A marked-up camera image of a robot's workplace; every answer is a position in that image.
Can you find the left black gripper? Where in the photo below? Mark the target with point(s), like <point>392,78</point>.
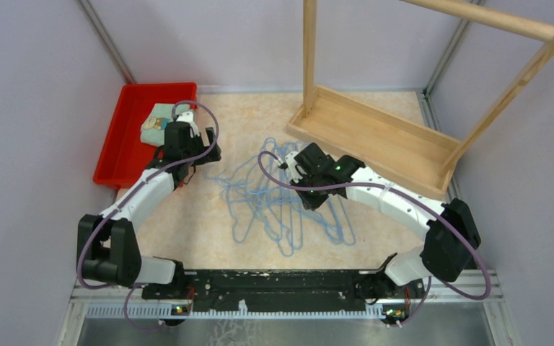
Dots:
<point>213,155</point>

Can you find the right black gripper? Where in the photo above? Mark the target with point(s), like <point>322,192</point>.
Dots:
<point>311,203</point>

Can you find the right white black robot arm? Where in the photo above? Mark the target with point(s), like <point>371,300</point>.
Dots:
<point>447,230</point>

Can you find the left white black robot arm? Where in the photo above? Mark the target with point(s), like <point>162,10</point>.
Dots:
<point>107,249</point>

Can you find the folded light green cloth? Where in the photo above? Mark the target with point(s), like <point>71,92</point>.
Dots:
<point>152,129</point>

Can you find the red plastic bin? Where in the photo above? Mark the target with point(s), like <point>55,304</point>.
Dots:
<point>123,156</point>

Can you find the wooden hanger rack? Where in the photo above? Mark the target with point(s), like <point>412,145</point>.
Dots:
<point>416,157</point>

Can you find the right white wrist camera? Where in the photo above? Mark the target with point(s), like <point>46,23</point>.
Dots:
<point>290,165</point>

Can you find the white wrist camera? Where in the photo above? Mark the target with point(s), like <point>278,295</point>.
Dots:
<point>290,165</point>
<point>190,118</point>

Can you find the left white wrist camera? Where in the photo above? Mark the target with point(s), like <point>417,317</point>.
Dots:
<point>190,118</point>

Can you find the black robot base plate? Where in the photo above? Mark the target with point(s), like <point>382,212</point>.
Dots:
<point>287,291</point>

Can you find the aluminium frame rail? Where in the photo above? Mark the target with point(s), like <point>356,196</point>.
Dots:
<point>472,286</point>

